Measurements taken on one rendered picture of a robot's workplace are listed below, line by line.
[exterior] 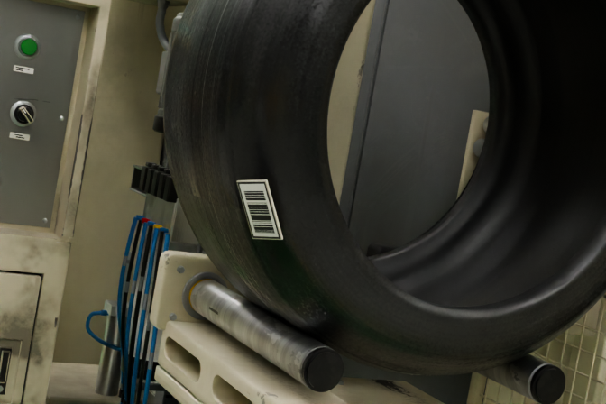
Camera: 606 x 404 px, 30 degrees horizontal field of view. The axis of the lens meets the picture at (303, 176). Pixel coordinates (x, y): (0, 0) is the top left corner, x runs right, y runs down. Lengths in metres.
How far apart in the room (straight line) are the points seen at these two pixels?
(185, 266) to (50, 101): 0.45
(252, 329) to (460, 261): 0.35
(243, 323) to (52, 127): 0.61
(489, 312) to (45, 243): 0.78
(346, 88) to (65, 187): 0.49
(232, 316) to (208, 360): 0.06
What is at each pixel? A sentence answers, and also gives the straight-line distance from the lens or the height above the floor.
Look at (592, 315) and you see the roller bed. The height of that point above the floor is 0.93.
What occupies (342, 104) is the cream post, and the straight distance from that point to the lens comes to 1.51.
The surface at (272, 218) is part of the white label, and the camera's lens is 1.06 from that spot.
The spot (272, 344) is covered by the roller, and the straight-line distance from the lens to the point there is 1.19.
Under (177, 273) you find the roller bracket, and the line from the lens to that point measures 1.42.
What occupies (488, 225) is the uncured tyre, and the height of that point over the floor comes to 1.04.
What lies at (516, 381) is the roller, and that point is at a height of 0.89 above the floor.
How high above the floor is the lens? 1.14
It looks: 3 degrees down
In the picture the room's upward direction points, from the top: 10 degrees clockwise
